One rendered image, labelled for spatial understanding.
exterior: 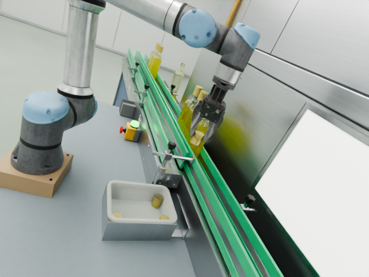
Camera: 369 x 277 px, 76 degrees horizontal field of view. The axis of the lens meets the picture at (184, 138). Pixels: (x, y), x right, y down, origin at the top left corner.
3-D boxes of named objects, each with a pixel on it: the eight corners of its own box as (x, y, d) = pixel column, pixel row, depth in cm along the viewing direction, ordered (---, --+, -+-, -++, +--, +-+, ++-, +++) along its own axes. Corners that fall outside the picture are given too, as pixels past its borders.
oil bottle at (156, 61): (154, 83, 186) (166, 48, 174) (146, 81, 184) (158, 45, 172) (152, 81, 190) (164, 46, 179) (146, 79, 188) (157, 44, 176)
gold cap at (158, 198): (155, 192, 88) (151, 200, 90) (154, 198, 85) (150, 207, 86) (163, 194, 89) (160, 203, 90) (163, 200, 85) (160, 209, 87)
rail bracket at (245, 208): (247, 231, 79) (268, 203, 73) (231, 231, 76) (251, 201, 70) (241, 222, 82) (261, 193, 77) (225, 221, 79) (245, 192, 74)
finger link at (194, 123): (180, 137, 75) (196, 114, 71) (184, 130, 81) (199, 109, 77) (189, 142, 75) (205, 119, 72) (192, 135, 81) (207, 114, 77)
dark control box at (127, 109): (132, 118, 148) (135, 106, 144) (119, 116, 144) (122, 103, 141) (130, 112, 154) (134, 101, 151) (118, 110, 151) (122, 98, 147)
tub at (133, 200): (170, 240, 79) (179, 222, 76) (101, 240, 70) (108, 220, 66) (160, 201, 93) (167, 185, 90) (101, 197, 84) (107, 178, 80)
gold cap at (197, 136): (190, 139, 83) (195, 128, 81) (200, 143, 83) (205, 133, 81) (189, 143, 80) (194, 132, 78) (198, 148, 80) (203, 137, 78)
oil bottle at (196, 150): (195, 164, 103) (216, 122, 94) (183, 162, 100) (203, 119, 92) (190, 156, 107) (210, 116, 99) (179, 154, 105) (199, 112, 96)
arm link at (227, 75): (219, 60, 71) (244, 71, 71) (213, 75, 73) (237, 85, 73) (218, 62, 64) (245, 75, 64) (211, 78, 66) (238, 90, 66)
